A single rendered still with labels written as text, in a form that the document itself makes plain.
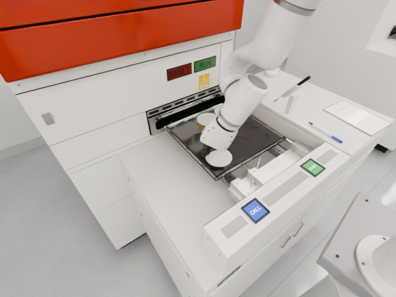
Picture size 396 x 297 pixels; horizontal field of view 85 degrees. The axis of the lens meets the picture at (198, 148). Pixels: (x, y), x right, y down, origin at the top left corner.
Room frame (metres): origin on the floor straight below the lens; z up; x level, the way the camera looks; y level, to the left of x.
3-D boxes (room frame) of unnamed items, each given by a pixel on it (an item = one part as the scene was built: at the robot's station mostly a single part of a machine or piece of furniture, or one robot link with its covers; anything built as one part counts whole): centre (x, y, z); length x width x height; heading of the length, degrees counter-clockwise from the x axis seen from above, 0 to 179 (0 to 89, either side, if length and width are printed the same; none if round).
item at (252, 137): (0.71, -0.10, 0.90); 0.34 x 0.34 x 0.01; 36
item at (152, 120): (0.88, 0.03, 0.89); 0.44 x 0.02 x 0.10; 126
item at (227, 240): (0.38, -0.26, 0.89); 0.55 x 0.09 x 0.14; 126
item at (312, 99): (0.86, -0.47, 0.89); 0.62 x 0.35 x 0.14; 36
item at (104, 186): (1.06, 0.38, 0.41); 0.82 x 0.71 x 0.82; 126
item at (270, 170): (0.51, -0.27, 0.87); 0.36 x 0.08 x 0.03; 126
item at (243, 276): (0.68, -0.23, 0.41); 0.97 x 0.64 x 0.82; 126
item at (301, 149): (0.61, -0.41, 0.89); 0.08 x 0.03 x 0.03; 36
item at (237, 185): (0.42, -0.14, 0.89); 0.08 x 0.03 x 0.03; 36
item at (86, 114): (0.78, 0.18, 1.02); 0.82 x 0.03 x 0.40; 126
